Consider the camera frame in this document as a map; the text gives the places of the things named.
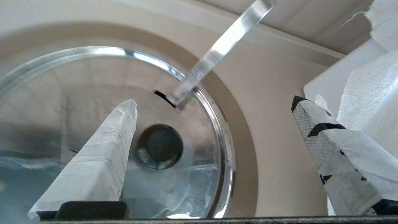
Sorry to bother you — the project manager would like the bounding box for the white cloth cover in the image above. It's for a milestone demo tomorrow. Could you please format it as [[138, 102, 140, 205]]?
[[303, 0, 398, 162]]

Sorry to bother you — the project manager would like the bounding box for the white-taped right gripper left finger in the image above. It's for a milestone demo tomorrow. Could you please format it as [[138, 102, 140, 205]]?
[[28, 99, 138, 220]]

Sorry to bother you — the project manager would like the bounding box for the brushed metal well ring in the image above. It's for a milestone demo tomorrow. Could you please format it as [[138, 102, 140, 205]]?
[[0, 20, 258, 218]]

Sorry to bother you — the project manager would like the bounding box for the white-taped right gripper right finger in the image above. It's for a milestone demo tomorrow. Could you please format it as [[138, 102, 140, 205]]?
[[291, 95, 398, 216]]

